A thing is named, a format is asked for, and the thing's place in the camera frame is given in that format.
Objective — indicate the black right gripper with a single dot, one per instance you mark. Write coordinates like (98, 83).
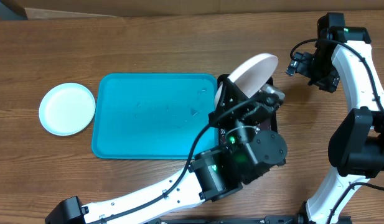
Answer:
(328, 84)

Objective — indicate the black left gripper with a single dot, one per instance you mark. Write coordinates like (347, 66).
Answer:
(236, 100)

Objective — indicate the pink plate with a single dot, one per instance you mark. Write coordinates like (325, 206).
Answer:
(252, 74)

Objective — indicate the light blue plate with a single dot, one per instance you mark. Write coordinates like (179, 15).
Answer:
(67, 109)

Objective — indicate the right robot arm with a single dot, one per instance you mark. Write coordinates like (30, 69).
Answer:
(356, 149)

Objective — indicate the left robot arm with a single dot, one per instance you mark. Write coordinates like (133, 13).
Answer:
(247, 154)

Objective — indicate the black rectangular tray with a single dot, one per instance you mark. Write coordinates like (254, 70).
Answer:
(268, 124)

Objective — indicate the teal plastic tray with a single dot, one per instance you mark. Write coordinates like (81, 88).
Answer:
(151, 115)

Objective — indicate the cardboard backdrop panel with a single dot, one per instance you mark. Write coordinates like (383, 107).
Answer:
(197, 7)

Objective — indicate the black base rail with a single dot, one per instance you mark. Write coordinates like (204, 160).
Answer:
(270, 219)

